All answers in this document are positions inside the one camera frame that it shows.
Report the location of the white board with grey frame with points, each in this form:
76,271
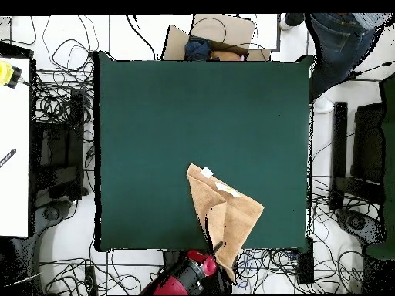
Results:
265,30

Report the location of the black metal stand frame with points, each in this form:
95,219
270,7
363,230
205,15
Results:
77,123

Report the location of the yellow and black tool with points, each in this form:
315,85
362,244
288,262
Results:
4,74

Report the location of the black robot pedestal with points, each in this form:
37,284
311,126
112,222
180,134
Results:
169,257

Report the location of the navy blue garment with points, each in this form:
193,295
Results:
197,49

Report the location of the dark green table cloth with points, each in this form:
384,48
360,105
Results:
154,108

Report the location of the person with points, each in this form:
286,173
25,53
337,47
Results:
336,46

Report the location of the brown cardboard box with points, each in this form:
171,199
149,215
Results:
228,29

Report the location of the black flat bar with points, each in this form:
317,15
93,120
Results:
339,138

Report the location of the tan terry towel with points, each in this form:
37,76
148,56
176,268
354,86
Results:
234,215

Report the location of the black marker pen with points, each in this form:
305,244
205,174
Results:
8,156

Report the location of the green cloth on side table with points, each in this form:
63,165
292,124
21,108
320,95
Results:
390,138

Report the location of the black square panel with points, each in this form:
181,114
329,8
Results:
368,141

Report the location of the orange garment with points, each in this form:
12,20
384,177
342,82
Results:
225,56

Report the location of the white desk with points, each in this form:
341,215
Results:
14,191

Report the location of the grey stand foot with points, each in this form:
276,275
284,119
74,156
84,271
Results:
52,212
355,222

